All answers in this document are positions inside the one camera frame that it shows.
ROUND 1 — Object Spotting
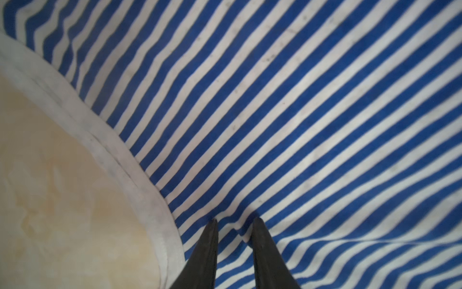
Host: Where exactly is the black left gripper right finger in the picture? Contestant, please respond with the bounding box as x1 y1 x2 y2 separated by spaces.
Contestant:
251 218 300 289

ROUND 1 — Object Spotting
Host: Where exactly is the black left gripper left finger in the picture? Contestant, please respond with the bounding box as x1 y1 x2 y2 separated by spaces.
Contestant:
170 219 218 289

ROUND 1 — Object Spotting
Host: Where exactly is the blue white striped tank top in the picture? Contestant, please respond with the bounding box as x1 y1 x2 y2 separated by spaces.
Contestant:
1 1 462 289

